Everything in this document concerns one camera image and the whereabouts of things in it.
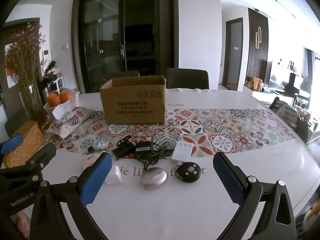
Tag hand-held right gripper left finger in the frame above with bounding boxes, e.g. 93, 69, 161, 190
29, 152, 112, 240

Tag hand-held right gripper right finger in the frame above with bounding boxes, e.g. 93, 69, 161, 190
212, 151, 297, 240

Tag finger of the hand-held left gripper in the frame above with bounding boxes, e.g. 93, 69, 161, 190
24, 142, 57, 180
0, 134, 23, 156

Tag small white charger cube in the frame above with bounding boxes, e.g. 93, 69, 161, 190
104, 165, 123, 186

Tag pink round case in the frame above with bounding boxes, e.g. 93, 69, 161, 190
81, 154, 100, 172

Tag black round device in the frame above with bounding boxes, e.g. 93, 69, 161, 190
179, 162, 202, 183

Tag black clip device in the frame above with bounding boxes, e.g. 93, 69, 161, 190
112, 135, 134, 159

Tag white rectangular plug adapter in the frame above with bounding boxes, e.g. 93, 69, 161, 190
171, 140, 193, 166

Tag silver oval case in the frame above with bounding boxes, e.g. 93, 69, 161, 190
140, 167, 168, 188

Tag black power adapter with cable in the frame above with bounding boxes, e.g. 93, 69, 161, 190
134, 141, 175, 167

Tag brown cardboard box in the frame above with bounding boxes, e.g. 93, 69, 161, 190
99, 75, 167, 125

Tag person's left forearm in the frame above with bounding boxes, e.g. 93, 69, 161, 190
15, 210, 31, 233

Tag woven tan basket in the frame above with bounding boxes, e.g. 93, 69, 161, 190
2, 121, 46, 168

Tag leaf print tissue pouch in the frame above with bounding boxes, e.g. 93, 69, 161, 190
41, 104, 95, 139

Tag glass vase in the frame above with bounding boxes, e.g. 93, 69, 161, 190
19, 84, 48, 127

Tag orange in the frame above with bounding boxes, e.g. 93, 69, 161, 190
47, 93, 61, 107
59, 90, 72, 103

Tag white patterned tablecloth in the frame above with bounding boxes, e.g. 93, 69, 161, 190
0, 87, 320, 240

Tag clear fruit bowl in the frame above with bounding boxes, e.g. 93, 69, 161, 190
44, 91, 80, 113

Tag white storage shelf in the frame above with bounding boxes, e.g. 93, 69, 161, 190
47, 77, 63, 93

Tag chair with draped cloth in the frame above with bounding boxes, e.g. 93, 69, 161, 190
269, 96, 310, 143

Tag dried flower bouquet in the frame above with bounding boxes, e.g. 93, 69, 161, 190
5, 22, 47, 93

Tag orange paper bags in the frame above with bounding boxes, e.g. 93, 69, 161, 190
252, 77, 264, 90

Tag dark dining chair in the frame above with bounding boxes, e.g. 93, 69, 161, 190
165, 67, 209, 90
100, 71, 140, 85

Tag dark framed interior door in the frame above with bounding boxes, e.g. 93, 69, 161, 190
222, 17, 243, 85

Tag dark glass door cabinet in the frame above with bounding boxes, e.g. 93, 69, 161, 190
71, 0, 179, 93

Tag dark slatted wall panel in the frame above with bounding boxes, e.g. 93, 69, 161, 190
245, 7, 269, 85

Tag looped wall lamp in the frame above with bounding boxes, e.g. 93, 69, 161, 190
255, 27, 262, 49

